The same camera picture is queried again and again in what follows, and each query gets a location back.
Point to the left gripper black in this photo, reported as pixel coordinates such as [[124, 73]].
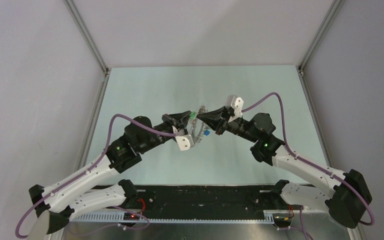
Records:
[[179, 121]]

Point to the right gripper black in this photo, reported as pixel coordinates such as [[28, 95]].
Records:
[[211, 119]]

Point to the green tag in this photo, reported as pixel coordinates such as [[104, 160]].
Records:
[[193, 115]]

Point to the grey toothed keyring disc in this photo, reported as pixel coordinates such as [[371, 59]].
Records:
[[197, 127]]

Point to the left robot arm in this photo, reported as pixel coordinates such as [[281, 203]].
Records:
[[69, 198]]

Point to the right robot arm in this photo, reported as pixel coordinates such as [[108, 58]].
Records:
[[344, 195]]

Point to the left circuit board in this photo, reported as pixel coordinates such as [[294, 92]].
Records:
[[131, 217]]

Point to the circuit board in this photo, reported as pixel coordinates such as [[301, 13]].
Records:
[[131, 217], [283, 220]]

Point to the right circuit board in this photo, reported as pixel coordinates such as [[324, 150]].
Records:
[[283, 220]]

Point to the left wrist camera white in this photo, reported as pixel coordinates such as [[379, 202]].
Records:
[[184, 142]]

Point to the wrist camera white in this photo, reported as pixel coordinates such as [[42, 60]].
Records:
[[234, 105], [184, 142]]

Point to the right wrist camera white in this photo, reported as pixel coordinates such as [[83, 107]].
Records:
[[234, 105]]

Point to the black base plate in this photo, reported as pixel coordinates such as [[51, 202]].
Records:
[[207, 202]]

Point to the grey cable duct strip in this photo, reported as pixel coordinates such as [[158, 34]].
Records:
[[117, 217]]

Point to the left aluminium frame post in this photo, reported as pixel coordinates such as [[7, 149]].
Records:
[[86, 34]]

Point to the aluminium frame post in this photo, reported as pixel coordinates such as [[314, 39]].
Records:
[[86, 34], [321, 32]]

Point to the right aluminium frame post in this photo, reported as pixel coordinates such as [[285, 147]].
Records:
[[321, 32]]

